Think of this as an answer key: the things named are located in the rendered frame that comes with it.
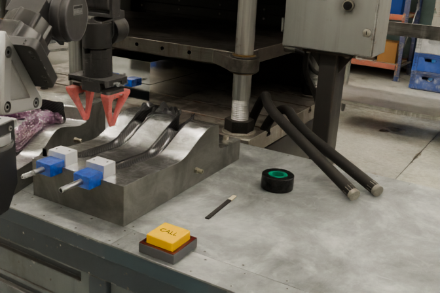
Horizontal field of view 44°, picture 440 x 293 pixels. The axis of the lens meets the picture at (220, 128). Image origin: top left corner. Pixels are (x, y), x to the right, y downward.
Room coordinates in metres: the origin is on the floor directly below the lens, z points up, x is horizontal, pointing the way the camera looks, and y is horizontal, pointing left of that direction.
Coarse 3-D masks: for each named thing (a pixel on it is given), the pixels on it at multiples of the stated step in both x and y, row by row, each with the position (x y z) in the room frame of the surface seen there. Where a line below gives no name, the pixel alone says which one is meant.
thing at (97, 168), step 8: (88, 160) 1.06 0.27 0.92; (96, 160) 1.07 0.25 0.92; (104, 160) 1.07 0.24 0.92; (112, 160) 1.07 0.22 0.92; (88, 168) 1.05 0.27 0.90; (96, 168) 1.05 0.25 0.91; (104, 168) 1.04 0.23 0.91; (112, 168) 1.06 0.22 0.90; (80, 176) 1.01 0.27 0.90; (88, 176) 1.01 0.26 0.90; (96, 176) 1.02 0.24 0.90; (104, 176) 1.04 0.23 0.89; (72, 184) 0.99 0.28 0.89; (80, 184) 1.00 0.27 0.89; (88, 184) 1.00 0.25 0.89; (96, 184) 1.02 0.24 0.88
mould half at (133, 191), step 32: (160, 128) 1.30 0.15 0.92; (192, 128) 1.29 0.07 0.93; (32, 160) 1.13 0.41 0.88; (160, 160) 1.18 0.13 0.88; (192, 160) 1.22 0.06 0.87; (224, 160) 1.36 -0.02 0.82; (64, 192) 1.08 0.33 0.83; (96, 192) 1.04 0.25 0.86; (128, 192) 1.02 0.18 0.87; (160, 192) 1.11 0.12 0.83
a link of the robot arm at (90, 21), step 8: (96, 16) 1.05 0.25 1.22; (88, 24) 1.03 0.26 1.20; (96, 24) 1.03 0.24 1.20; (104, 24) 1.04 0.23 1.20; (112, 24) 1.09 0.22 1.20; (88, 32) 1.03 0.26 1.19; (96, 32) 1.03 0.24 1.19; (104, 32) 1.04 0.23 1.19; (112, 32) 1.09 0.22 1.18; (88, 40) 1.03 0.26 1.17; (96, 40) 1.03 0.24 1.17; (104, 40) 1.04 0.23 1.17; (88, 48) 1.05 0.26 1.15; (96, 48) 1.03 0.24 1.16; (104, 48) 1.04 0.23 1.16
